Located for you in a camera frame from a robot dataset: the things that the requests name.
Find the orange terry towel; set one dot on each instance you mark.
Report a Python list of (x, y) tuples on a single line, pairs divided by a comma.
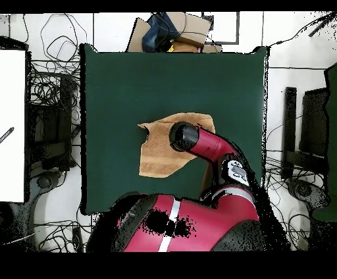
[(158, 152)]

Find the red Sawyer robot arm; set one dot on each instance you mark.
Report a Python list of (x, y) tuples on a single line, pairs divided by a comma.
[(210, 218)]

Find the orange brown cloth item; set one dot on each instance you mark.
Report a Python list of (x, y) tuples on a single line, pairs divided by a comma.
[(184, 47)]

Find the flat cardboard sheet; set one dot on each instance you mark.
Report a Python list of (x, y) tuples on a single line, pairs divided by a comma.
[(138, 36)]

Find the dark green table cloth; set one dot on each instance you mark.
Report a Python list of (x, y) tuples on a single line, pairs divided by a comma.
[(118, 86)]

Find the blue bag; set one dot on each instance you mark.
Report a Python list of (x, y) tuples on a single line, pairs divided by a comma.
[(155, 36)]

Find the large cardboard box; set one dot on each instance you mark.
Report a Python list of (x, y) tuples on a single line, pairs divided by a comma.
[(189, 26)]

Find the black equipment rack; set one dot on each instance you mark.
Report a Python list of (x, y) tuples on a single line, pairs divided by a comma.
[(52, 126)]

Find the black upright bar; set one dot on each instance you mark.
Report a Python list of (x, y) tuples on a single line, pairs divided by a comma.
[(289, 126)]

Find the dark stand foot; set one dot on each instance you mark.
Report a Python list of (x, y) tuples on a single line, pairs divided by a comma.
[(302, 190), (44, 181)]

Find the black power strip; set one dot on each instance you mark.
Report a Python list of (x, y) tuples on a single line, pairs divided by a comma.
[(77, 237)]

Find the black panel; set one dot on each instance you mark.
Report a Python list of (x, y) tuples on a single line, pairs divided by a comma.
[(314, 121)]

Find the white board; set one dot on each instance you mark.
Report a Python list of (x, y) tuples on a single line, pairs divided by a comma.
[(13, 105)]

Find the striped black rod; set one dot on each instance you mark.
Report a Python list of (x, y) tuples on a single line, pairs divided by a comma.
[(6, 135)]

